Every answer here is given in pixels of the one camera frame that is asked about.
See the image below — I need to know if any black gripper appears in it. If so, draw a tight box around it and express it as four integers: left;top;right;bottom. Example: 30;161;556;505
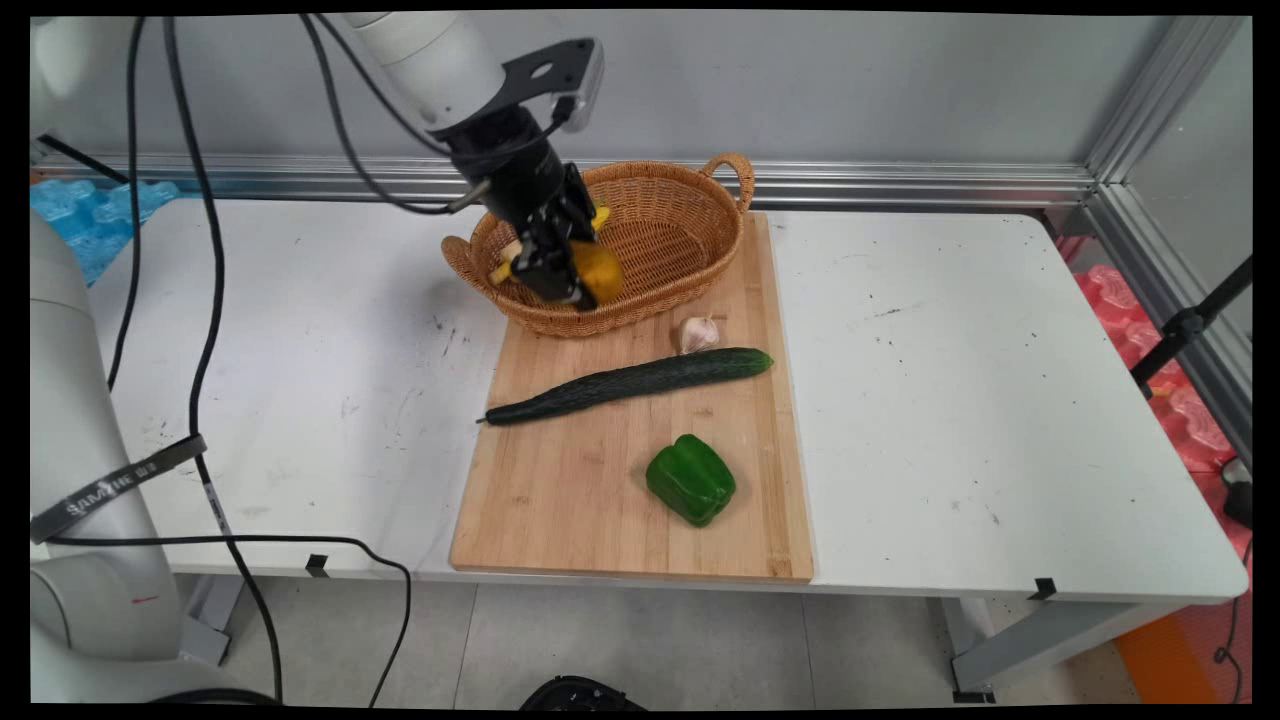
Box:
445;103;603;306

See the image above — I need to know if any orange-yellow mango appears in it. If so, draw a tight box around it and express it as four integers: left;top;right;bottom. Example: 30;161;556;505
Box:
568;240;625;307

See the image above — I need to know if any yellow banana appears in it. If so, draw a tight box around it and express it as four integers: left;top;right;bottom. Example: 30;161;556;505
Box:
487;205;613;286

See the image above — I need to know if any woven wicker basket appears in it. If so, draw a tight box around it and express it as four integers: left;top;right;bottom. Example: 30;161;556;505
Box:
441;152;756;339

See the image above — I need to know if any long dark green cucumber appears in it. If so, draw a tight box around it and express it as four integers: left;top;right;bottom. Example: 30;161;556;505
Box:
476;347;775;427

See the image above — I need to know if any garlic bulb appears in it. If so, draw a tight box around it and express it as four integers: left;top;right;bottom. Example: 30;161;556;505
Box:
676;313;722;356

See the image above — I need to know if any bamboo cutting board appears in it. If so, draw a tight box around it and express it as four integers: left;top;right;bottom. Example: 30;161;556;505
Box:
449;210;815;584

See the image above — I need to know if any green bell pepper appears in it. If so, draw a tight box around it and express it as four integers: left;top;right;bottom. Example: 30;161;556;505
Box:
645;433;738;529

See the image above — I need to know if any round black object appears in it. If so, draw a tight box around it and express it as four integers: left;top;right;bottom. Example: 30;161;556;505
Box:
518;676;649;712

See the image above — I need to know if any blue foam mat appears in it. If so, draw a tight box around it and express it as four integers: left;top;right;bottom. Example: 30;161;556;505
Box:
30;178;183;288

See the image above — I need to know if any black tripod stand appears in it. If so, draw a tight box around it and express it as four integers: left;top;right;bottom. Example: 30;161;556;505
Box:
1130;257;1253;399

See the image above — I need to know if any grey table leg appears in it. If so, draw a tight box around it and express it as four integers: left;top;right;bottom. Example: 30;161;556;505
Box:
940;597;1191;703

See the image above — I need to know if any red foam mat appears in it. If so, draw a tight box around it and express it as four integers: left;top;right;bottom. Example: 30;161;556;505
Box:
1058;234;1253;703

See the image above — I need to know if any small black device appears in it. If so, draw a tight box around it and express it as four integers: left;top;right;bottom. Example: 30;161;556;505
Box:
1222;458;1253;529

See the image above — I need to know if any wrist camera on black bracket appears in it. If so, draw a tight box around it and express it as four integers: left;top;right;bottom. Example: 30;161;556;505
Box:
497;37;607;134

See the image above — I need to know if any black cable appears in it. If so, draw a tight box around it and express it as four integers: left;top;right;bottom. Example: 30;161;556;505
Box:
106;16;147;393
45;534;414;709
160;16;285;705
298;12;493;217

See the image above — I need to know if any aluminium frame rail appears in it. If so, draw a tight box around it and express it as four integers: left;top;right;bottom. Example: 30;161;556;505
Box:
30;152;1101;211

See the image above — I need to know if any grey printed strap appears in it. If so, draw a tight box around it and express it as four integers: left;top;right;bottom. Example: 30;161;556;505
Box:
30;433;209;546

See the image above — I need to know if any aluminium frame post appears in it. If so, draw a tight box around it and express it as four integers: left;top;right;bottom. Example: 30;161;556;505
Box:
1083;16;1253;466

